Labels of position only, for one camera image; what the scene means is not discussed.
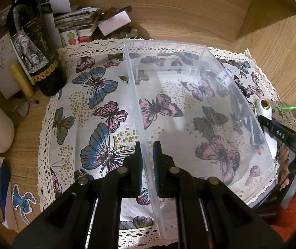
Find small pink white box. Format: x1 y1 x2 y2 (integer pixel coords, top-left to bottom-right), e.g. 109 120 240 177
97 11 131 36

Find clear plastic storage box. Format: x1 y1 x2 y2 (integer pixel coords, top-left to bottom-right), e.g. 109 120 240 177
123 40 277 243

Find white handwritten note paper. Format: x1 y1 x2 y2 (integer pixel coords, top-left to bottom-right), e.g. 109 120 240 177
0 34 20 99

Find dark wine bottle elephant label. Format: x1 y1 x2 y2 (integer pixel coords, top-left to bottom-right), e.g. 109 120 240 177
6 0 67 97

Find eyeglasses on desk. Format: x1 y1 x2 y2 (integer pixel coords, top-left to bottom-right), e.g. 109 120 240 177
10 97 40 126

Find stack of books and papers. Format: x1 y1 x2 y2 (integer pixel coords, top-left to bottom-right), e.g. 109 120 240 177
38 0 99 49

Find yellow lip balm tube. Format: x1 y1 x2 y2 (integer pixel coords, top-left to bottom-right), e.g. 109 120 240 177
9 62 34 98

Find blue cartoon sticker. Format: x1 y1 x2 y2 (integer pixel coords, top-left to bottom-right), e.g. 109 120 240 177
12 184 36 225

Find orange sleeve forearm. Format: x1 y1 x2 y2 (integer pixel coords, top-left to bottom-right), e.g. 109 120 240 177
271 194 296 242

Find butterfly print lace cloth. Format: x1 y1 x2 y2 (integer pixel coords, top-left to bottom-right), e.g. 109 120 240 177
38 40 296 248

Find white handheld massager device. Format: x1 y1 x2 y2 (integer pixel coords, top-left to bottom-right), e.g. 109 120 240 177
255 98 272 120

